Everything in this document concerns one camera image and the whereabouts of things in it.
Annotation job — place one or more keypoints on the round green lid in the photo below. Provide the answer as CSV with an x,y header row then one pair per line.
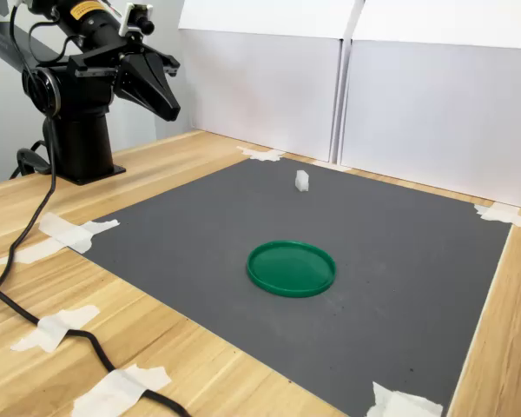
x,y
291,271

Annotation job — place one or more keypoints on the white partition board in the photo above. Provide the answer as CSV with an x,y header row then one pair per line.
x,y
265,95
438,121

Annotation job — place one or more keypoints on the dark grey mat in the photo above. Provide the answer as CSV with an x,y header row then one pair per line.
x,y
286,217

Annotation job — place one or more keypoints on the white camera box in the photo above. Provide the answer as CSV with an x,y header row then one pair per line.
x,y
132,19

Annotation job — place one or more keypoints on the white masking tape patch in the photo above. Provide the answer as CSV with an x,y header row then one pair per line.
x,y
399,401
78,315
113,391
499,213
65,234
260,154

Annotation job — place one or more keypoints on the small white plastic terminal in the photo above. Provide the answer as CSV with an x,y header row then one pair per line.
x,y
302,180

